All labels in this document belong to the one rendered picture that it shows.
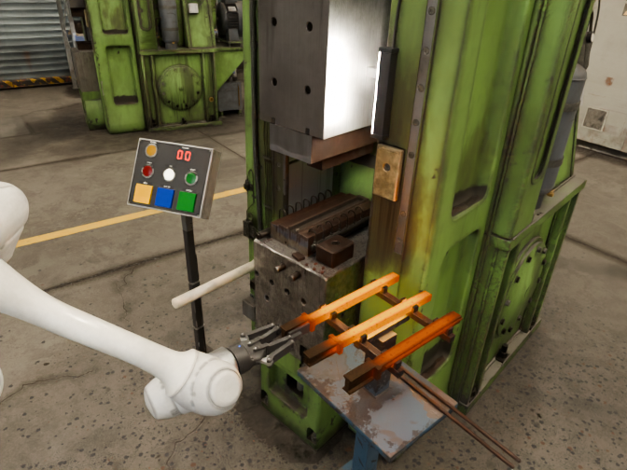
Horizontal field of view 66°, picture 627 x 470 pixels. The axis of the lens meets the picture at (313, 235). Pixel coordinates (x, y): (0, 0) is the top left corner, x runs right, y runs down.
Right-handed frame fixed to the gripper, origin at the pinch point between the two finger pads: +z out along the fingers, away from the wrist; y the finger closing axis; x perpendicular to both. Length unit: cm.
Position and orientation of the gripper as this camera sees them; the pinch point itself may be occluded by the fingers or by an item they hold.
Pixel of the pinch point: (295, 328)
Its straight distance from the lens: 131.8
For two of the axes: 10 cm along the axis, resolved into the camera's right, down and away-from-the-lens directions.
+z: 7.6, -2.9, 5.8
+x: 0.4, -8.8, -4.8
